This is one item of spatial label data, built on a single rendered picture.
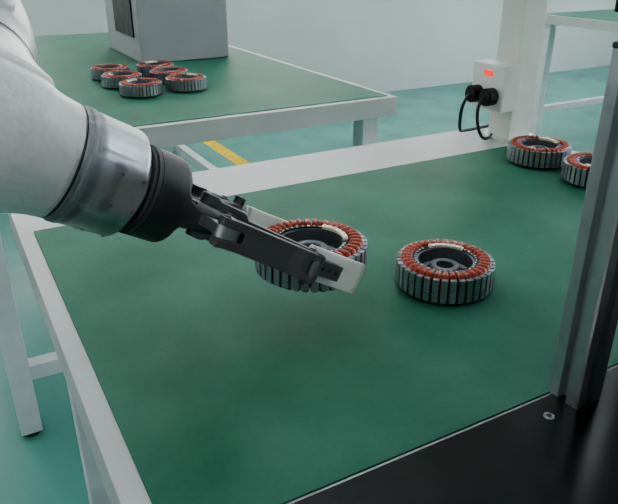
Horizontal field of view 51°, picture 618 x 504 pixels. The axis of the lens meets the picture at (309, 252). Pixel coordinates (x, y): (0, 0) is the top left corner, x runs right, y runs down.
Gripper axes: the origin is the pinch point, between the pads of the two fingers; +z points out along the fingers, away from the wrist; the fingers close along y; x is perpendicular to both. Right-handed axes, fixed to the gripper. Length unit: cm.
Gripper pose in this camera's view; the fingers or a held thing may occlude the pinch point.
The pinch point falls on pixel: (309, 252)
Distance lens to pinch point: 65.4
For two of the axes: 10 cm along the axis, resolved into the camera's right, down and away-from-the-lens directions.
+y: 5.6, 3.5, -7.5
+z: 7.1, 2.6, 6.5
